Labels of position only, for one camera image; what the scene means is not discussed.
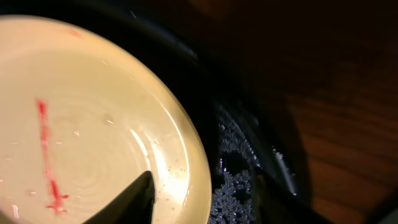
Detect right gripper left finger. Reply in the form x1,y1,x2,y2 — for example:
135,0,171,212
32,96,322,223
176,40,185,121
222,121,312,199
84,170,155,224

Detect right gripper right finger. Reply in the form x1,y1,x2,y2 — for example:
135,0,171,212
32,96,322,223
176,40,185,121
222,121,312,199
252,167,331,224

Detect yellow plate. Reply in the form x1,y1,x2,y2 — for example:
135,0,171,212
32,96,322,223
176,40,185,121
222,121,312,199
1,15,211,223

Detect black round tray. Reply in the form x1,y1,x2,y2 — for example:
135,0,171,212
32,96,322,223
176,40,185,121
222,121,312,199
1,1,312,223

